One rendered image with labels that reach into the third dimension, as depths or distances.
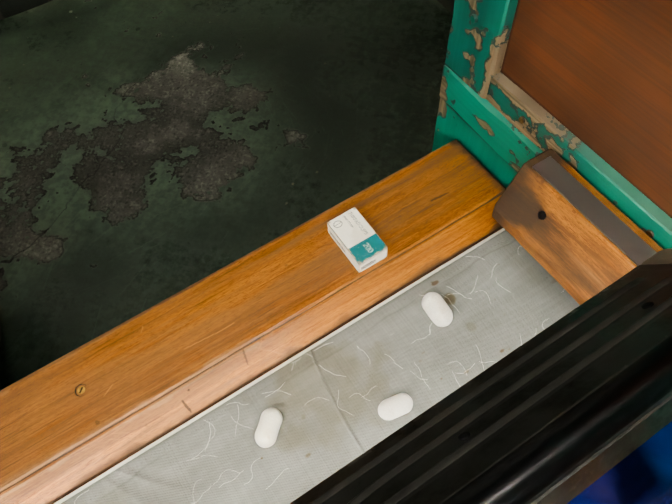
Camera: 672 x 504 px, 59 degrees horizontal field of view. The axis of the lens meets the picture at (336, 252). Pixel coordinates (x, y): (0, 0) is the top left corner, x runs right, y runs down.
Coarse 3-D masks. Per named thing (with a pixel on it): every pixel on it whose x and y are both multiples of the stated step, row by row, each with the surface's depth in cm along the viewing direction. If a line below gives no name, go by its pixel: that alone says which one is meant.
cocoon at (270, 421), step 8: (272, 408) 54; (264, 416) 53; (272, 416) 53; (280, 416) 54; (264, 424) 53; (272, 424) 53; (280, 424) 54; (256, 432) 53; (264, 432) 53; (272, 432) 53; (256, 440) 53; (264, 440) 52; (272, 440) 53
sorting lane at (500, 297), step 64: (512, 256) 63; (384, 320) 60; (512, 320) 59; (256, 384) 57; (320, 384) 57; (384, 384) 56; (448, 384) 56; (192, 448) 54; (256, 448) 54; (320, 448) 54
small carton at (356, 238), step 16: (352, 208) 62; (336, 224) 61; (352, 224) 61; (368, 224) 60; (336, 240) 61; (352, 240) 60; (368, 240) 60; (352, 256) 59; (368, 256) 59; (384, 256) 60
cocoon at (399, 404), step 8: (384, 400) 54; (392, 400) 54; (400, 400) 54; (408, 400) 54; (384, 408) 53; (392, 408) 53; (400, 408) 53; (408, 408) 54; (384, 416) 53; (392, 416) 53
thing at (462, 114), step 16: (448, 80) 65; (448, 96) 66; (464, 96) 64; (448, 112) 68; (464, 112) 65; (480, 112) 62; (496, 112) 60; (448, 128) 70; (464, 128) 67; (480, 128) 64; (496, 128) 61; (512, 128) 59; (464, 144) 69; (480, 144) 66; (496, 144) 63; (512, 144) 60; (528, 144) 58; (480, 160) 67; (496, 160) 65; (512, 160) 62; (496, 176) 66; (512, 176) 64
